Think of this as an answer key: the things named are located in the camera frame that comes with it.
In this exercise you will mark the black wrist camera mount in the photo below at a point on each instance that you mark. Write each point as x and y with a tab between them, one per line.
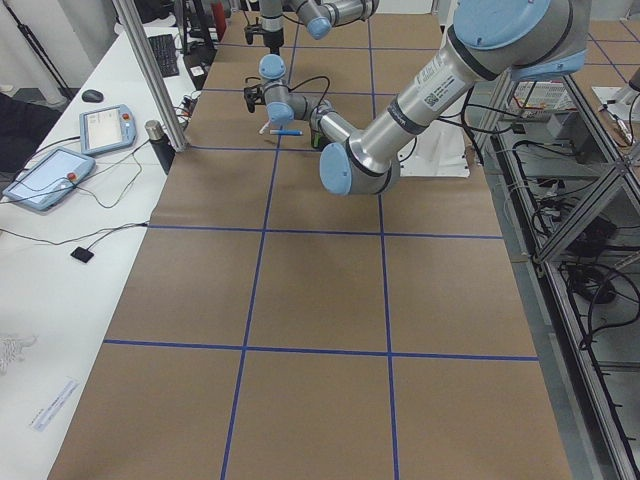
251	31

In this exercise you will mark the near teach pendant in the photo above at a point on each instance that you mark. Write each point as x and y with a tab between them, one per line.
50	180

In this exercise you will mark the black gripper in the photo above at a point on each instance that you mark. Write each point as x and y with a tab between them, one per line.
273	40

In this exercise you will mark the teach pendant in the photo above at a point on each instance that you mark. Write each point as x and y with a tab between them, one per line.
107	129
50	180

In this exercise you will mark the far teach pendant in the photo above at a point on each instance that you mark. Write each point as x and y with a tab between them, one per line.
107	129

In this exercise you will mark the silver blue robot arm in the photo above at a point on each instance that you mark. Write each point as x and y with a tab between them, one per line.
533	40
318	17

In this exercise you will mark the black computer mouse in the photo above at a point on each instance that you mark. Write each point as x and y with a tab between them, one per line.
92	96

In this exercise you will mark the white column base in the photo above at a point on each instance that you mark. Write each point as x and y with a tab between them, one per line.
438	152

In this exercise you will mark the blue highlighter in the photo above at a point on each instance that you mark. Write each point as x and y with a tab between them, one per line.
285	132

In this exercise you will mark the small black pad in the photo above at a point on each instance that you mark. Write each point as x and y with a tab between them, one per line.
84	255

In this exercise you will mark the black keyboard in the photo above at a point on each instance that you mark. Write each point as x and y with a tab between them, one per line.
165	54

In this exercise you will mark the dark water bottle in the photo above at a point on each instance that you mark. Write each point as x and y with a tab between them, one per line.
160	144

